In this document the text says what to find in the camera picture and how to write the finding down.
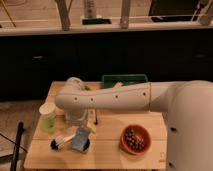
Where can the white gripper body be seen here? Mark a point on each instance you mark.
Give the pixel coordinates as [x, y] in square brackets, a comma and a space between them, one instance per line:
[76, 117]

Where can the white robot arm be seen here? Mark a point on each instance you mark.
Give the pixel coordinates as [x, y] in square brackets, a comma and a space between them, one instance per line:
[187, 104]

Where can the green plastic cup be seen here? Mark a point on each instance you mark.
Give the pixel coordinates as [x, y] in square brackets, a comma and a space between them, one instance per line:
[48, 115]

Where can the metal cup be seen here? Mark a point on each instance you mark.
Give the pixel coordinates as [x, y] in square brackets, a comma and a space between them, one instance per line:
[83, 146]

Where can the yellow block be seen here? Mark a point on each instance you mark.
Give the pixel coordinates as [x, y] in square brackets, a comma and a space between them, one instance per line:
[91, 122]

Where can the white dish brush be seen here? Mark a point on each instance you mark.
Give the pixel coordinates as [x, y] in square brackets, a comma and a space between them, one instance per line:
[59, 142]

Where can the green plastic tray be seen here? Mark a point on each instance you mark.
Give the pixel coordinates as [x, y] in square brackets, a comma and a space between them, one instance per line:
[109, 81]

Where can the wooden table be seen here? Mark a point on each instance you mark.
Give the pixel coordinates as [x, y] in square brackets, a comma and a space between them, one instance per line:
[104, 152]

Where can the orange bowl with berries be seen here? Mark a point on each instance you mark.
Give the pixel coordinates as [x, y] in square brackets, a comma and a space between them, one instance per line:
[135, 140]

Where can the black pole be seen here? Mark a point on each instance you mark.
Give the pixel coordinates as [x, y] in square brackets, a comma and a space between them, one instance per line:
[15, 155]

